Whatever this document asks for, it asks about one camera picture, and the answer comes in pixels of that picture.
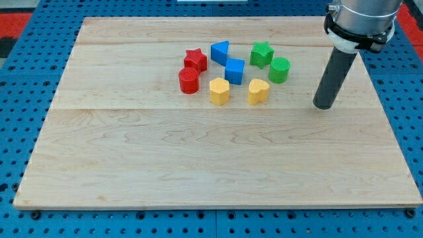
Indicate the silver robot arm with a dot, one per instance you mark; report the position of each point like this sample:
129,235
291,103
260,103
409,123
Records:
354,25

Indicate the yellow hexagon block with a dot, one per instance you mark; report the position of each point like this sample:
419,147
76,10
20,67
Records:
219,91

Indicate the red cylinder block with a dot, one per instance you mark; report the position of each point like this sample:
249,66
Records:
189,80

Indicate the blue cube block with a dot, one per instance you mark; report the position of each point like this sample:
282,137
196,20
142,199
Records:
234,71

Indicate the yellow heart block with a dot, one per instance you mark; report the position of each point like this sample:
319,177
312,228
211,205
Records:
258,91

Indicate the light wooden board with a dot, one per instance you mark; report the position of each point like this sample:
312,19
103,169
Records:
120,135

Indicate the red star block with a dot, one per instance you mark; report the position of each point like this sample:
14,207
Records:
196,59

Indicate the blue triangle block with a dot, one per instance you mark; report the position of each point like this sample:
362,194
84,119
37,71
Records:
219,52

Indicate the green star block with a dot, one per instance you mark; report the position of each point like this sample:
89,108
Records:
261,54

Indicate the green cylinder block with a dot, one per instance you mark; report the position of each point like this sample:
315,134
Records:
279,69

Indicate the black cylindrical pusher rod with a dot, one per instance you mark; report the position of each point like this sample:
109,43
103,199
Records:
338,66

